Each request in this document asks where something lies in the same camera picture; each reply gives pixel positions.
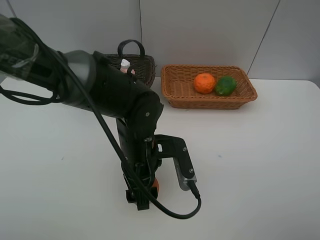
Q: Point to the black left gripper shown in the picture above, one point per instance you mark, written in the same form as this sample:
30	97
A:
140	155

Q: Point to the red orange peach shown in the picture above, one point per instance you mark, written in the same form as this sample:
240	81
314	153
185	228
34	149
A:
156	185

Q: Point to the orange tangerine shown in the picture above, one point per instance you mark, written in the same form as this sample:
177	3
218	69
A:
204	83

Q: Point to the pink bottle white cap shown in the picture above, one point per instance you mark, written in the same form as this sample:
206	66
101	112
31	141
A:
125	67

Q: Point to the green lime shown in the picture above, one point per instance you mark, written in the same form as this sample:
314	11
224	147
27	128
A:
225	86

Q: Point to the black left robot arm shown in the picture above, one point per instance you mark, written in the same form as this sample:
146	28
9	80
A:
126	108

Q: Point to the light brown wicker basket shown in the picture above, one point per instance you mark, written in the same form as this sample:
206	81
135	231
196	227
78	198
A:
177	85

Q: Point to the dark brown wicker basket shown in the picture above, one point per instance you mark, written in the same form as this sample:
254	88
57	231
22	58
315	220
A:
145	69

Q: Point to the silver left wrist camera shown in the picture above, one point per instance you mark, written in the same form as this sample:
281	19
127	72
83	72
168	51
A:
176	148

